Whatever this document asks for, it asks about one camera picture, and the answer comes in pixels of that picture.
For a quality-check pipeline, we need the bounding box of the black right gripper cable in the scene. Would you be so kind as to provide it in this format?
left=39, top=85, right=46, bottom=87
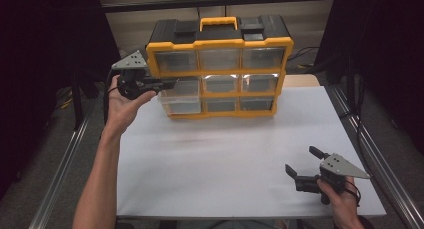
left=344, top=180, right=363, bottom=207

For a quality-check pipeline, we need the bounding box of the yellow black organizer case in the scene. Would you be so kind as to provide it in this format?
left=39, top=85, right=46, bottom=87
left=145, top=15, right=295, bottom=120

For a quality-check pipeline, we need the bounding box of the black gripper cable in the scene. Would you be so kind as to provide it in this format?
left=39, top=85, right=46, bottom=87
left=102, top=68, right=122, bottom=124
left=344, top=180, right=363, bottom=207

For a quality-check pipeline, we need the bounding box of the black horizontal bar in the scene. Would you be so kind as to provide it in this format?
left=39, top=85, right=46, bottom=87
left=101, top=0, right=336, bottom=13

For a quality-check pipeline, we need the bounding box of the clear plastic drawer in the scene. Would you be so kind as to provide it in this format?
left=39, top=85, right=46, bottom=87
left=159, top=77, right=203, bottom=116

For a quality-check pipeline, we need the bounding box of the black stand post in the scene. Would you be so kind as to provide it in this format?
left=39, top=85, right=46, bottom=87
left=70, top=72, right=85, bottom=131

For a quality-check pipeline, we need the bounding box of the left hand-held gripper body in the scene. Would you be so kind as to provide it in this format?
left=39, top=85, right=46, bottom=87
left=111, top=50, right=158, bottom=101

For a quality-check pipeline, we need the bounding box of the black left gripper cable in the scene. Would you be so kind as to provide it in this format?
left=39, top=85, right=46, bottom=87
left=102, top=68, right=122, bottom=124

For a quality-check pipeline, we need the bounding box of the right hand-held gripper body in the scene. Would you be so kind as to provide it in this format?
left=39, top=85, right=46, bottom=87
left=294, top=153, right=371, bottom=206

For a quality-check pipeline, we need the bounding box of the aluminium rail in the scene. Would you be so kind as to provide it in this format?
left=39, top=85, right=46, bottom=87
left=28, top=117, right=90, bottom=229
left=328, top=85, right=424, bottom=229

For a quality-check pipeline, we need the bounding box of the person's left hand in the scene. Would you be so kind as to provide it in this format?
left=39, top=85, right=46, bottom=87
left=103, top=74, right=158, bottom=136

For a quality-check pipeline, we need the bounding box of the person's right hand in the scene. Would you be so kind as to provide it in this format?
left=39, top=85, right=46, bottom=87
left=316, top=176, right=361, bottom=220

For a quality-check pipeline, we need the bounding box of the black floor cable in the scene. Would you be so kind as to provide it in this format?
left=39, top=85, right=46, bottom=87
left=287, top=46, right=320, bottom=62

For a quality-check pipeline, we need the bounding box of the black curtain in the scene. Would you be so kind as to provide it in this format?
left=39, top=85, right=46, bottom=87
left=0, top=0, right=128, bottom=201
left=314, top=0, right=424, bottom=154

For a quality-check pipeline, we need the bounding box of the black cable along rail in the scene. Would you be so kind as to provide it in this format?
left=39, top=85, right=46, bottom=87
left=339, top=110, right=369, bottom=167

